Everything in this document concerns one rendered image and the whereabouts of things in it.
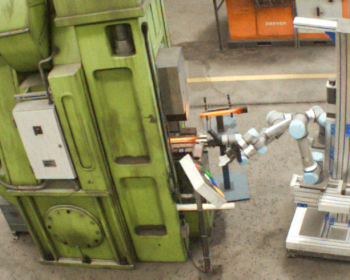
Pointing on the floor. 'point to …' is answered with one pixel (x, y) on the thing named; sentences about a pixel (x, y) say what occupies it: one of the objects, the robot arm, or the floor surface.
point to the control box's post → (203, 233)
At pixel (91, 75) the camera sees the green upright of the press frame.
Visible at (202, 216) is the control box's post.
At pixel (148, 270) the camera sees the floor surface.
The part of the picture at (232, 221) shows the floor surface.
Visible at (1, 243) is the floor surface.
